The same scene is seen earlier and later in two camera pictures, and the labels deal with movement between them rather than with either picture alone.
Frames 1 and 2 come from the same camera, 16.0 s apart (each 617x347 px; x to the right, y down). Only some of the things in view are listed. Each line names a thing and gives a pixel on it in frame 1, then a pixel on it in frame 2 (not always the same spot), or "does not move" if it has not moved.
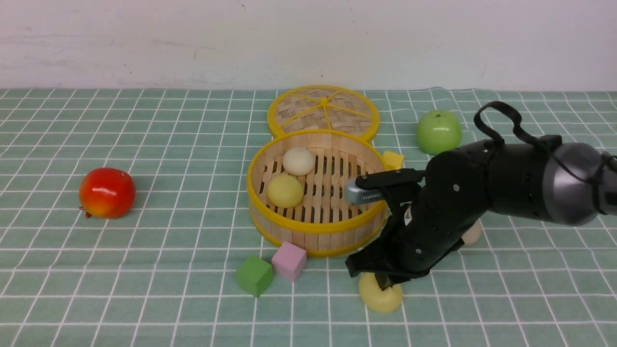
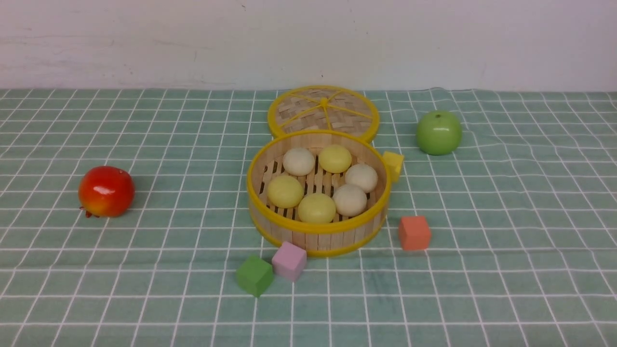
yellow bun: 285,191 does not move
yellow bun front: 375,299 to 316,208
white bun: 299,161 does not move
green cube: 254,274 does not move
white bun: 471,236 to 350,200
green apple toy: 438,131 does not move
